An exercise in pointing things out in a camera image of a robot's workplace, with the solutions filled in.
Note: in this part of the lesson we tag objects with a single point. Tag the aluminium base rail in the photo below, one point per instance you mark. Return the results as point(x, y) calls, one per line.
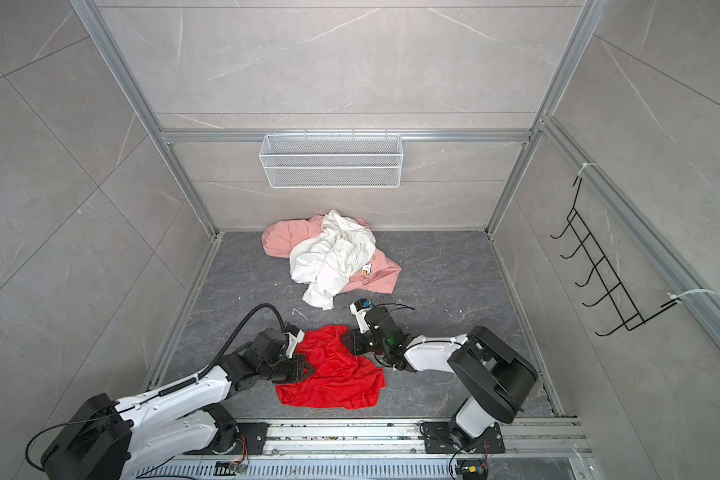
point(382, 449)

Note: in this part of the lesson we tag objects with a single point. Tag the black wire hook rack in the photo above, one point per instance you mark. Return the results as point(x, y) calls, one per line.
point(603, 273)

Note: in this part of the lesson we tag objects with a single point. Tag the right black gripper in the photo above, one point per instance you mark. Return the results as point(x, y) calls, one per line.
point(355, 347)

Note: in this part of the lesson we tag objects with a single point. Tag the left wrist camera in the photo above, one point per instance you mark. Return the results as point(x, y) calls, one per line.
point(294, 337)

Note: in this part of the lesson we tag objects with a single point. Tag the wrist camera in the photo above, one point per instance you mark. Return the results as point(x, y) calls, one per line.
point(359, 309)
point(294, 337)

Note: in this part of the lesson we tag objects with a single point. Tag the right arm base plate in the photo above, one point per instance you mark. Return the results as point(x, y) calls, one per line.
point(444, 438)

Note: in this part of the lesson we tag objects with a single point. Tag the aluminium frame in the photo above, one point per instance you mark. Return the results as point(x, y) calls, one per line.
point(704, 306)

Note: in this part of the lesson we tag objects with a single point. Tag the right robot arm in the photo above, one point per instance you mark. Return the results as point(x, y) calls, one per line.
point(497, 377)

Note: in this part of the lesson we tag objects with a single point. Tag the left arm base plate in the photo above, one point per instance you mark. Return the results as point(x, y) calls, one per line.
point(249, 437)

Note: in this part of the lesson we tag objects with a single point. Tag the white cloth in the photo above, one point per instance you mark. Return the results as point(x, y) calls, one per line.
point(327, 262)

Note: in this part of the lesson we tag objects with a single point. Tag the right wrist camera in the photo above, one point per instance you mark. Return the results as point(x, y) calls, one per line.
point(359, 309)

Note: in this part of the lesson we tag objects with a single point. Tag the red cloth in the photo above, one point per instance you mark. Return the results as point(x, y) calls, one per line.
point(340, 380)

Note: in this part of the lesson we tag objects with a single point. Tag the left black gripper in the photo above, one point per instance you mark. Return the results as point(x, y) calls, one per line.
point(300, 372)

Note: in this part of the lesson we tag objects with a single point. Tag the pink cloth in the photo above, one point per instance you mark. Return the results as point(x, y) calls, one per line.
point(379, 275)

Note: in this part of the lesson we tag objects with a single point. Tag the white wire mesh basket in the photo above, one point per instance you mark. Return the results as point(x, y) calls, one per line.
point(338, 160)

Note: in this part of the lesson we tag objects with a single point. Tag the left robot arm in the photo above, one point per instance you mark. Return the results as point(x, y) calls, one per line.
point(112, 439)

